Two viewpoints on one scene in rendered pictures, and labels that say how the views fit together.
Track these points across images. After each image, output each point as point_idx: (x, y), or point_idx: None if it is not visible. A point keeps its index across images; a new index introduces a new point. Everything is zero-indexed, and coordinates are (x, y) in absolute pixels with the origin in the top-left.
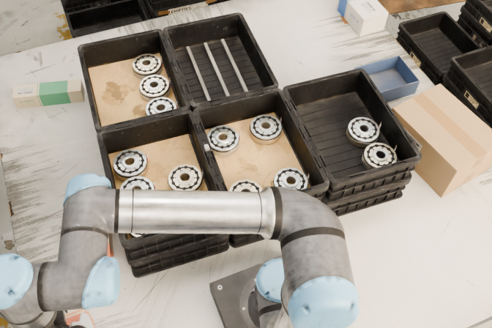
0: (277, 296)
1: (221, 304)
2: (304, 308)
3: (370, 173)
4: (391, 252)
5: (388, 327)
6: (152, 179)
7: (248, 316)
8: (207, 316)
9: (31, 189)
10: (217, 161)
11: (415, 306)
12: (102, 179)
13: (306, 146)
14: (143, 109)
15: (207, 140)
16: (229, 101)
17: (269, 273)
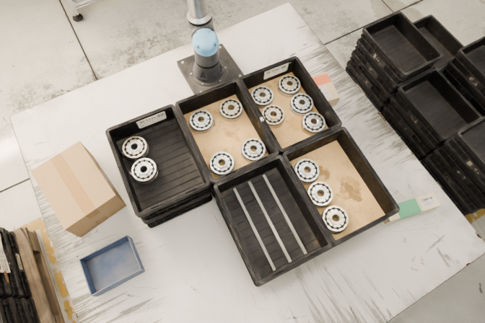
0: (206, 29)
1: (237, 68)
2: None
3: (145, 114)
4: (136, 114)
5: (146, 74)
6: (295, 118)
7: (222, 64)
8: (245, 71)
9: (377, 130)
10: (254, 136)
11: (128, 86)
12: None
13: (190, 130)
14: (321, 176)
15: (262, 126)
16: (252, 164)
17: (211, 39)
